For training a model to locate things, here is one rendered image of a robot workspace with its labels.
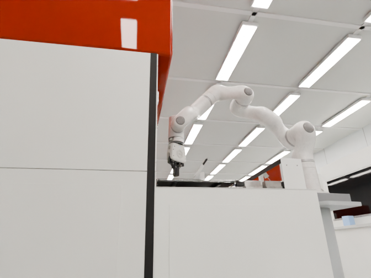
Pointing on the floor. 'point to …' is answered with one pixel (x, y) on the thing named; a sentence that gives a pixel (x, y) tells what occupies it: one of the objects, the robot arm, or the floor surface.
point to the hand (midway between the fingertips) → (175, 172)
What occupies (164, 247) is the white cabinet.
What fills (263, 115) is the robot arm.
